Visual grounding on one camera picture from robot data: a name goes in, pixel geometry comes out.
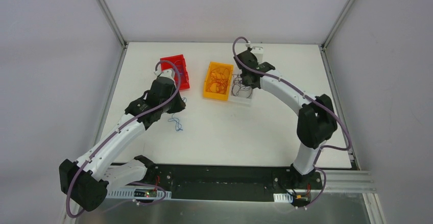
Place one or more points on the red plastic bin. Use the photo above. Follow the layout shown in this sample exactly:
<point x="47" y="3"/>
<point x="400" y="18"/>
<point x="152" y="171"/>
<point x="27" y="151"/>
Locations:
<point x="180" y="63"/>

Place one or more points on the white cable duct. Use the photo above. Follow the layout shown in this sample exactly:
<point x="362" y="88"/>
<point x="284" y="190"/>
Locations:
<point x="139" y="194"/>
<point x="282" y="198"/>

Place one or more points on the right white cable duct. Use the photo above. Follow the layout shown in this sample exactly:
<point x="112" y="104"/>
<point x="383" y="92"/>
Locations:
<point x="282" y="198"/>

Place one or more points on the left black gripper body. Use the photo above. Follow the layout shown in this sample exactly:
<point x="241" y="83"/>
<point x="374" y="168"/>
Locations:
<point x="179" y="104"/>

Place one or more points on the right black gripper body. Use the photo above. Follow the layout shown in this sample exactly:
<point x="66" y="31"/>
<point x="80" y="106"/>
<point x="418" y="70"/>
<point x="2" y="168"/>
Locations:
<point x="245" y="79"/>

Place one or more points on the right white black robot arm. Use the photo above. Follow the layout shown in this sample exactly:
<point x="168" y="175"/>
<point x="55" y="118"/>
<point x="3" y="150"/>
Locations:
<point x="315" y="124"/>

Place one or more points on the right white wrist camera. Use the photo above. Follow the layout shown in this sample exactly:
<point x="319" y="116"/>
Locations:
<point x="257" y="51"/>

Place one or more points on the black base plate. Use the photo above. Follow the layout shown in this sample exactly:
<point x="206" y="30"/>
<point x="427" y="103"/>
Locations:
<point x="227" y="183"/>

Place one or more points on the left white cable duct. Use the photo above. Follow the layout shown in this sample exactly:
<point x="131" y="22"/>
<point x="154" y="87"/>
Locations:
<point x="139" y="194"/>

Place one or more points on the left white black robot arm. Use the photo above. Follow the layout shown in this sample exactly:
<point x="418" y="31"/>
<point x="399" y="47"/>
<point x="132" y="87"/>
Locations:
<point x="87" y="180"/>

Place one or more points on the yellow plastic bin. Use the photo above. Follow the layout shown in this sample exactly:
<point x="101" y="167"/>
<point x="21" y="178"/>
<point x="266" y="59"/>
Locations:
<point x="217" y="81"/>

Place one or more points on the white plastic bin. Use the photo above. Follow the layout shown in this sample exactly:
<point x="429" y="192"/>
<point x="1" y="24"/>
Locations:
<point x="238" y="93"/>

